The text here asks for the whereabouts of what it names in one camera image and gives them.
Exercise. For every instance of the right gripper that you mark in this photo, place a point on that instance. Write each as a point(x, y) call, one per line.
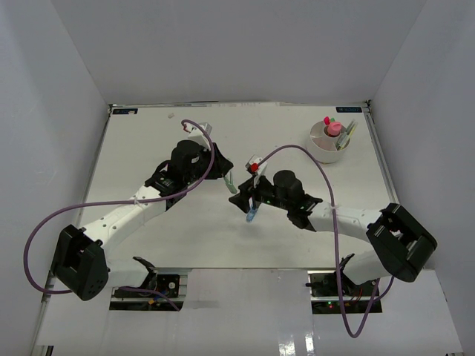
point(247, 190)

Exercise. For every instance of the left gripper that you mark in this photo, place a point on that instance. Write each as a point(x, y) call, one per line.
point(220, 166)

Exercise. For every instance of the light green highlighter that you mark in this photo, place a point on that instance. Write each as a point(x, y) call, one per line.
point(229, 182)

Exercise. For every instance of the blue highlighter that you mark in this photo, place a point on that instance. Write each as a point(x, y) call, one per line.
point(252, 213)

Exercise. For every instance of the pink-lidded small jar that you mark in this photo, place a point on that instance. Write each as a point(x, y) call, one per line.
point(333, 129)

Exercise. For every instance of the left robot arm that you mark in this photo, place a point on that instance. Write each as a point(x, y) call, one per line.
point(82, 259)

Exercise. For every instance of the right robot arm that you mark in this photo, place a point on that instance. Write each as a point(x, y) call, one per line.
point(401, 246)

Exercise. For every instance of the white round divided container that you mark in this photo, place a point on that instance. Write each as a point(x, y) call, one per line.
point(321, 146)

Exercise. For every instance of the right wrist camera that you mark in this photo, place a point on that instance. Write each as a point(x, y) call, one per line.
point(256, 167)

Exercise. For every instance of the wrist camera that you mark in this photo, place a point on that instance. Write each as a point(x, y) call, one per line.
point(256, 167)
point(195, 133)

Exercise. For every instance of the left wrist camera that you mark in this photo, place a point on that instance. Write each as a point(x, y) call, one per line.
point(195, 133)

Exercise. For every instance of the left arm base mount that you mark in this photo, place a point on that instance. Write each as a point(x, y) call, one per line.
point(160, 291)

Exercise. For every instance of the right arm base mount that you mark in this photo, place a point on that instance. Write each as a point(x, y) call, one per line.
point(322, 287)

